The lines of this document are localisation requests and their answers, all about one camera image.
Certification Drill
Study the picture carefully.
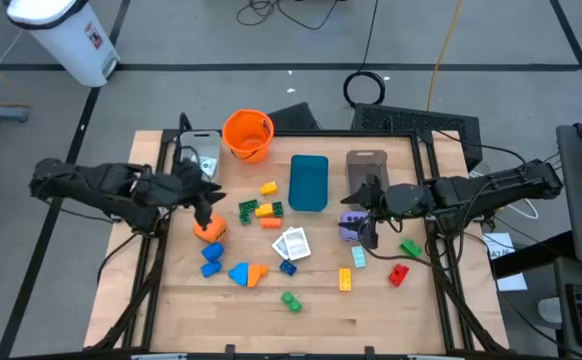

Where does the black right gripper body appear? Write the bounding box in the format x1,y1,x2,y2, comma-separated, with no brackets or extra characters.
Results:
378,183,435,220

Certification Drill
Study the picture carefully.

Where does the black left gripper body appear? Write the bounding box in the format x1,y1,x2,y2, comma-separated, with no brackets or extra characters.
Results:
170,159,212,207

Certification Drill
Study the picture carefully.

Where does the orange foam die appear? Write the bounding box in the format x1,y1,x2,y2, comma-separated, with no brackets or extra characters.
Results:
192,213,229,245

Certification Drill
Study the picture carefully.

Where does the purple foam die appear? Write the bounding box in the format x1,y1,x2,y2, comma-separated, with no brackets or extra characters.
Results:
339,210,370,243

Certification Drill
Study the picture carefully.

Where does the dark green lego wedge plate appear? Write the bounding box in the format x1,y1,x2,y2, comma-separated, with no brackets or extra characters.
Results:
237,198,260,225

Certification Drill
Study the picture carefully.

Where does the large blue peg block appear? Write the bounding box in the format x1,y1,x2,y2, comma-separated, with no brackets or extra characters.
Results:
200,242,226,264

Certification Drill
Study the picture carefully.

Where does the red block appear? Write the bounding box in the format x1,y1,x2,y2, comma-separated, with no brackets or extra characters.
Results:
388,263,411,288

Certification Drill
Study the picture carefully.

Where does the small blue block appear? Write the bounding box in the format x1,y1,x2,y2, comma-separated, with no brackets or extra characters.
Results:
200,260,223,279

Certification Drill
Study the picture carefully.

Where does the light blue rounded block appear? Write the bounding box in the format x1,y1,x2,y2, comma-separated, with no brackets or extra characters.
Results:
227,261,250,288

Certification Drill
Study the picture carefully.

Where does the orange peg block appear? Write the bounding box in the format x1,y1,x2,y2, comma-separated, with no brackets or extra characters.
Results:
246,263,269,289

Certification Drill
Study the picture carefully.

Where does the light blue lego plate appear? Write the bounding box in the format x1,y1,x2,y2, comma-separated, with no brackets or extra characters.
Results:
350,245,368,269

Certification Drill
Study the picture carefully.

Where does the smoky grey translucent bin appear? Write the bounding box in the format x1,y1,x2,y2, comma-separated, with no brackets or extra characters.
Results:
345,149,390,206

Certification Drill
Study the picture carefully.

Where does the clear light grey bin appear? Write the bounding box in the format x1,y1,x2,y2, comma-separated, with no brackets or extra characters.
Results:
178,130,222,181

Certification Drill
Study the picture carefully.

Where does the bright green small brick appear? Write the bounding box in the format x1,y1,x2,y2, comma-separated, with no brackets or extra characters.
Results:
399,238,423,259

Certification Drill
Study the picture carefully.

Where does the teal plastic bin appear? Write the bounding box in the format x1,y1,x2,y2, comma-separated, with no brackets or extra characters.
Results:
288,154,330,213

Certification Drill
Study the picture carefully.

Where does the orange pumpkin bucket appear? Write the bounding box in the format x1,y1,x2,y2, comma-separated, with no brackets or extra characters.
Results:
221,108,276,165

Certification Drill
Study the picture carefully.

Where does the white card box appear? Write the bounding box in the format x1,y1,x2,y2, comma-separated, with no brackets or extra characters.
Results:
281,226,313,262

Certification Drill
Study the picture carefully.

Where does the black perforated computer case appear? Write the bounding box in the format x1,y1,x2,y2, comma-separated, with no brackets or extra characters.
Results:
350,103,483,171

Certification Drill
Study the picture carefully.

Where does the white card teal print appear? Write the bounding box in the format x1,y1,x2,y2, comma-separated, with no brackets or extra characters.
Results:
271,233,292,260

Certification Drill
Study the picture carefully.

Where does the white paper sheet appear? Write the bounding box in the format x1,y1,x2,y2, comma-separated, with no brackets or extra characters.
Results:
483,232,528,293

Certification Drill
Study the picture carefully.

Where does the black flat panel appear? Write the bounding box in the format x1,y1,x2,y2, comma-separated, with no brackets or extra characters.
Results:
265,102,322,132

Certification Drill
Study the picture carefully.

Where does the green two-stud block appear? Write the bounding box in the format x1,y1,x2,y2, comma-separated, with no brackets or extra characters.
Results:
280,291,303,315

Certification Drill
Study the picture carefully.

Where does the grey computer mouse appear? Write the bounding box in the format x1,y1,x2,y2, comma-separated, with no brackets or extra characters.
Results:
538,297,563,325

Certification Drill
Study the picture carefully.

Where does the white trash bin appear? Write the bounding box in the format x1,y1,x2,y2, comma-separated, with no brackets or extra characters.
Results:
5,0,121,89

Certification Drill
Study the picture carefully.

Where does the grey floor stand base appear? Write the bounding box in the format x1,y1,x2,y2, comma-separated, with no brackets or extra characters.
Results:
0,102,31,124

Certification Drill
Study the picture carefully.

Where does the black aluminium table frame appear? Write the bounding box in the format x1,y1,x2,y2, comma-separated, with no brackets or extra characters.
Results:
83,112,510,360

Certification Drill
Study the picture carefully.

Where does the thick black cable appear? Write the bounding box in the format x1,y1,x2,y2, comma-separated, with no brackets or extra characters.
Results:
438,128,530,169

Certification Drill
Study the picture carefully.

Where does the coiled black cable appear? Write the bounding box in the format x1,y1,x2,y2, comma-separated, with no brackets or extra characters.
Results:
342,0,387,109

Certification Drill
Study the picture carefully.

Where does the white cable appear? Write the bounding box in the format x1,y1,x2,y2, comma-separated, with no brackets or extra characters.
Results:
470,172,541,221

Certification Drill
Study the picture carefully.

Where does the yellow cable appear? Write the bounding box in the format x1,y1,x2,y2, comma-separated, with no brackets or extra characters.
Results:
426,0,465,112

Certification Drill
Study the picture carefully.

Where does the black floor cable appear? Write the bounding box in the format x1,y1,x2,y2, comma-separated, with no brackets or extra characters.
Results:
235,0,342,31

